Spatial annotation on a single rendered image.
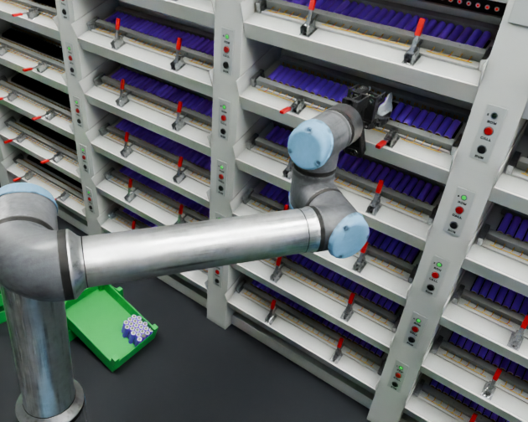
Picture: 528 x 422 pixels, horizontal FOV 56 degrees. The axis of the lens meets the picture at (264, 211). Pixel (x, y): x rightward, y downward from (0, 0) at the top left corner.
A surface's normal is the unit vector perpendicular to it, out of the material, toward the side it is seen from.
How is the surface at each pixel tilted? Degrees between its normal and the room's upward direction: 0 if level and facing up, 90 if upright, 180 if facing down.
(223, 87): 90
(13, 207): 2
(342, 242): 90
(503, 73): 90
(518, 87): 90
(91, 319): 17
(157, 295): 0
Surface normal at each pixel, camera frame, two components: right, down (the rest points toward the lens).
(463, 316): -0.12, -0.62
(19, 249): -0.11, -0.44
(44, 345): 0.55, 0.51
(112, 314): 0.32, -0.67
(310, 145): -0.58, 0.35
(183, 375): 0.08, -0.82
